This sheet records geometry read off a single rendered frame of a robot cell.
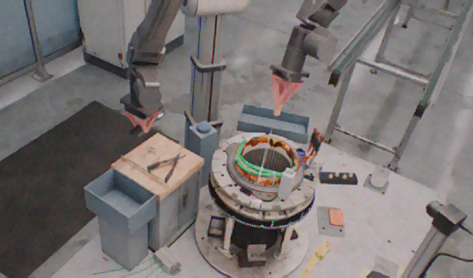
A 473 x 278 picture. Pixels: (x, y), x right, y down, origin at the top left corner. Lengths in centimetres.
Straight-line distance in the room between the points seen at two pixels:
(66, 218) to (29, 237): 20
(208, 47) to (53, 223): 145
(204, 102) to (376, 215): 77
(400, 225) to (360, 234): 17
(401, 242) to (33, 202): 193
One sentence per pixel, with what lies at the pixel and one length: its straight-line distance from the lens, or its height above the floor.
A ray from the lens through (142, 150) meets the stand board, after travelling 139.
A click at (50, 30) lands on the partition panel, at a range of 369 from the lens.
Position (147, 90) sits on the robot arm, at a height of 138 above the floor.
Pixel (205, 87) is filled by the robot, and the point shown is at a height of 109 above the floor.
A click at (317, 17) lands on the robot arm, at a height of 154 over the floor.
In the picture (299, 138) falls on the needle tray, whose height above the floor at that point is 104.
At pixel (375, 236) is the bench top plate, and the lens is 169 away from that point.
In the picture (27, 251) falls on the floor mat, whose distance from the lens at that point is 254.
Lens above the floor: 199
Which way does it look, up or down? 40 degrees down
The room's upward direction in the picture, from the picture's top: 9 degrees clockwise
